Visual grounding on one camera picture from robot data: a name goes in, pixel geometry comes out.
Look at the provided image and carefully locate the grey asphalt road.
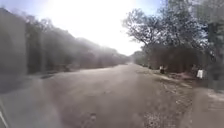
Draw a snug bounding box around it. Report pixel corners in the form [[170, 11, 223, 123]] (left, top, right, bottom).
[[0, 62, 201, 128]]

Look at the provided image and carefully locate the hazy wood beside road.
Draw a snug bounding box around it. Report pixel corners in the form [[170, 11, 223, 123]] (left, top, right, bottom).
[[0, 7, 132, 94]]

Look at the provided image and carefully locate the wood of bare trees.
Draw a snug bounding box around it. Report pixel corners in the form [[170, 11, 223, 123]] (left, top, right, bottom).
[[122, 0, 224, 92]]

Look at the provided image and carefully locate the dry leaf-strewn verge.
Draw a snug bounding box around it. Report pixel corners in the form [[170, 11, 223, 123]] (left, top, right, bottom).
[[135, 64, 224, 128]]

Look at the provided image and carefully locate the white roadside marker stone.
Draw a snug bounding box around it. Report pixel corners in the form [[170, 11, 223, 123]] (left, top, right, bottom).
[[196, 68, 205, 80]]

